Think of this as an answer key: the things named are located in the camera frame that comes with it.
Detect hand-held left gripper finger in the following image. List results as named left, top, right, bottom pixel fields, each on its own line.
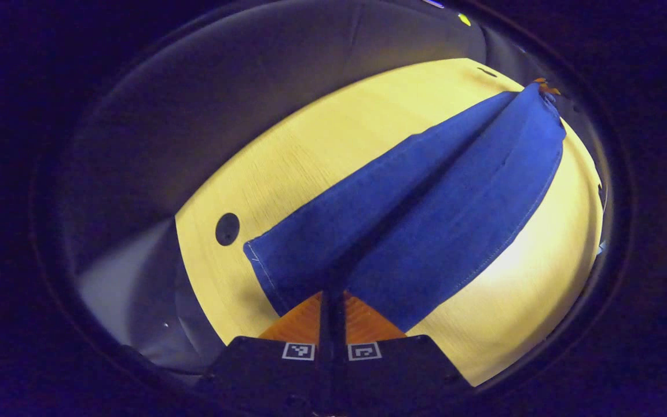
left=333, top=291, right=474, bottom=416
left=195, top=290, right=334, bottom=416

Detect blue denim jeans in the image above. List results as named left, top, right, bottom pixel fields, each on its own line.
left=244, top=81, right=567, bottom=334

